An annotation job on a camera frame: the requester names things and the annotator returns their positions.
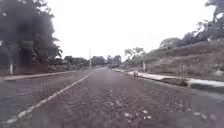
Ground row of distant trees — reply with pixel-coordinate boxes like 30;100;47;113
49;54;124;70

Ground grey brick paved road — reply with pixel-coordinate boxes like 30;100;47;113
0;67;224;128

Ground white painted line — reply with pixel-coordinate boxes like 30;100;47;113
0;69;98;126

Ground overgrown earth slope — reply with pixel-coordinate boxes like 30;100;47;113
145;37;224;83

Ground palm tree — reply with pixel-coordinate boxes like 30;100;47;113
123;47;145;68

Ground trees above slope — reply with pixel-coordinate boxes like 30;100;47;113
157;0;224;48

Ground pale pole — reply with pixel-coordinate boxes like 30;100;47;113
88;46;92;70
142;53;147;73

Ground pale concrete pavement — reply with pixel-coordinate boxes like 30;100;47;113
112;68;224;90
0;69;80;82

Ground row of tall trees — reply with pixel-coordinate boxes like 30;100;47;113
0;0;64;76

